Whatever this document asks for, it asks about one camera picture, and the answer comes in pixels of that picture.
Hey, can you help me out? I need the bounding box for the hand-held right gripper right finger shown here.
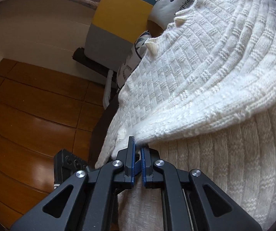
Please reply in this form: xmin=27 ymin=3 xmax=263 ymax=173
xmin=140 ymin=147 xmax=264 ymax=231

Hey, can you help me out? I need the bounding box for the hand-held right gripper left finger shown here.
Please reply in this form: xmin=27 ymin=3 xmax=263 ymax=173
xmin=9 ymin=136 xmax=136 ymax=231

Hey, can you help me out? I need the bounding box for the cream knitted sweater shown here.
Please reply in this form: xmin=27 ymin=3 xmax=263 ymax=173
xmin=95 ymin=0 xmax=276 ymax=231

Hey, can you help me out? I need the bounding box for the black padded table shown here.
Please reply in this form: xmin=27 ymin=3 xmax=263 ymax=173
xmin=90 ymin=94 xmax=121 ymax=164

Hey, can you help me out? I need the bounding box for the white triangle print pillow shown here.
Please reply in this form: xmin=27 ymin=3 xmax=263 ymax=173
xmin=116 ymin=30 xmax=153 ymax=88

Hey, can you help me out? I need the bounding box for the grey yellow blue sofa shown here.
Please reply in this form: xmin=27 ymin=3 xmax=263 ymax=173
xmin=84 ymin=0 xmax=177 ymax=110

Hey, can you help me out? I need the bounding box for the grey deer print pillow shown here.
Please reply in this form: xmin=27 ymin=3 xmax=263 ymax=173
xmin=148 ymin=0 xmax=215 ymax=30

